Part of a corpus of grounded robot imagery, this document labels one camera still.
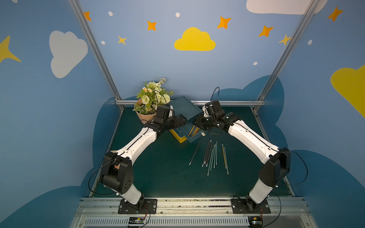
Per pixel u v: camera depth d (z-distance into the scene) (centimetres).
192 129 88
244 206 73
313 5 69
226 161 91
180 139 96
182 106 94
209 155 94
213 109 63
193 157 93
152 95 88
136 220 72
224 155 94
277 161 44
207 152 96
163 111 65
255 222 73
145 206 73
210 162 91
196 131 88
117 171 44
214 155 94
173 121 76
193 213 74
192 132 88
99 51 86
